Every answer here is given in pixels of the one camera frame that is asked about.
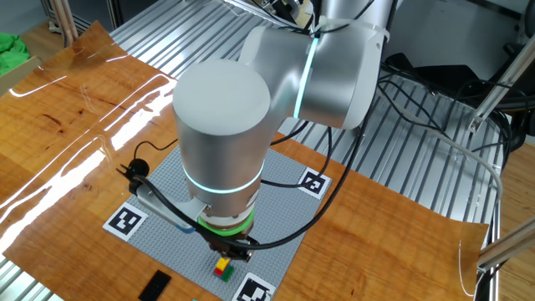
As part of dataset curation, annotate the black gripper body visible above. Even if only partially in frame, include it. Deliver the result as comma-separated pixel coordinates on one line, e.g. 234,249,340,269
205,232,253,251

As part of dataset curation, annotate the gray studded Lego baseplate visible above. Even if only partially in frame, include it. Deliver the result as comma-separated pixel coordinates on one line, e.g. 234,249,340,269
103,145,334,301

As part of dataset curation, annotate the black Lego plate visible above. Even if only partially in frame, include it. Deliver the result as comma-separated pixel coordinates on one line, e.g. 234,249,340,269
137,269,173,301

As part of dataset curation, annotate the black white fiducial tag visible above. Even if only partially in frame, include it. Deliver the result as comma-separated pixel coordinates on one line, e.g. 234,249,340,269
232,272,278,301
297,166,334,201
102,202,150,242

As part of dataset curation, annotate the wood grain table mat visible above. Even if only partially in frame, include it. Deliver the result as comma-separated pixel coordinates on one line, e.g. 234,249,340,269
0,19,490,301

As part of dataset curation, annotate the aluminium profile bar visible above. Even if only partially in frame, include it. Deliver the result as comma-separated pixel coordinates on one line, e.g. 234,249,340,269
476,217,535,273
467,35,535,135

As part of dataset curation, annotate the brown cardboard box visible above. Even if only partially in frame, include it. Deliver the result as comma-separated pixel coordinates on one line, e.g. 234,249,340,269
0,55,43,98

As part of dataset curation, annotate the green cloth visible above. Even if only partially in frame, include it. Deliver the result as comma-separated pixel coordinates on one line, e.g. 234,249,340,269
0,32,31,77

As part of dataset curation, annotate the black camera cable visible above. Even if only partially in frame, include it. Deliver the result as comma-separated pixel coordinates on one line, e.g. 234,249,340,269
118,104,377,252

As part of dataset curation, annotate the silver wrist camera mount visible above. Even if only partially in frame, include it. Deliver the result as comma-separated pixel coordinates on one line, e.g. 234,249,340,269
132,183,210,234

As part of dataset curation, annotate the gray hose cable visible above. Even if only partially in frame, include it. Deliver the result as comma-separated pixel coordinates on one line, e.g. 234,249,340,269
375,85,505,202

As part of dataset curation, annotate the black cable bundle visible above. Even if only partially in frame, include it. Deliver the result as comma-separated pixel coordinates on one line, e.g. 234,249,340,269
375,52,527,168

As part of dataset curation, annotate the metal frame leg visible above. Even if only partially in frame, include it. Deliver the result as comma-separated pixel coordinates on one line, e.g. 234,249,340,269
41,0,80,47

